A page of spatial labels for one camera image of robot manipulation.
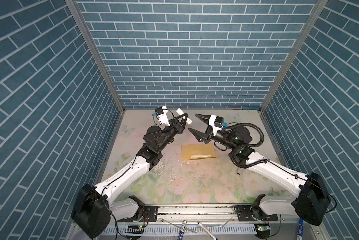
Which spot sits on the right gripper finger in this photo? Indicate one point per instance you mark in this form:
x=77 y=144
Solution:
x=197 y=134
x=204 y=118

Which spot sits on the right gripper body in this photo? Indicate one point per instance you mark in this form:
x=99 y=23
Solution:
x=210 y=132

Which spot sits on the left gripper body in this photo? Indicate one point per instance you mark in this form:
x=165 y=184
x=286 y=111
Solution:
x=177 y=130

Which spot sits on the white glue stick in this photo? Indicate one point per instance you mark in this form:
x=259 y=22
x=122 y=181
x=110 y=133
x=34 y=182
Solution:
x=180 y=112

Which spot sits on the yellow envelope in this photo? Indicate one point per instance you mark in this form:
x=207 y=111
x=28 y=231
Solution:
x=197 y=152

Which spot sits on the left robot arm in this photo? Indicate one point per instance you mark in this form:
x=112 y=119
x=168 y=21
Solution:
x=95 y=206

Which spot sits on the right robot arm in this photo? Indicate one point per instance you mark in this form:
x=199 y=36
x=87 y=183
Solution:
x=309 y=198

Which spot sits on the black white marker pen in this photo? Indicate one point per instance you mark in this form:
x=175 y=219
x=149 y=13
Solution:
x=207 y=231

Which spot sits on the blue marker pen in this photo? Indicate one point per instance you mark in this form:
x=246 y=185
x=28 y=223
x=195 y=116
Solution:
x=182 y=230

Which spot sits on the blue marker right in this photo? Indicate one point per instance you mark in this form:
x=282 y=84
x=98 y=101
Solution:
x=299 y=234

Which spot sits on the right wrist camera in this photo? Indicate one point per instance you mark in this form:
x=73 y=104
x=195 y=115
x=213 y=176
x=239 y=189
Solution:
x=217 y=123

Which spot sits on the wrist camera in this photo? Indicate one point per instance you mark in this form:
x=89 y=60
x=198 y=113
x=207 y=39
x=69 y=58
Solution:
x=217 y=123
x=160 y=116

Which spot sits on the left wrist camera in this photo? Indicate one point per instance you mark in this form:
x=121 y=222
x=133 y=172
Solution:
x=160 y=116

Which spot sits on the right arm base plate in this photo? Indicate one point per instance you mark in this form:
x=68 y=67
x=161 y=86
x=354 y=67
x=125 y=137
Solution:
x=245 y=214

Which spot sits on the aluminium rail frame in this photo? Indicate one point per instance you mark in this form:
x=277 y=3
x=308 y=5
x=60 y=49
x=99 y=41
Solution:
x=220 y=219

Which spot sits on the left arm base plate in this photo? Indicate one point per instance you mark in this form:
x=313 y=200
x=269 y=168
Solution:
x=150 y=212

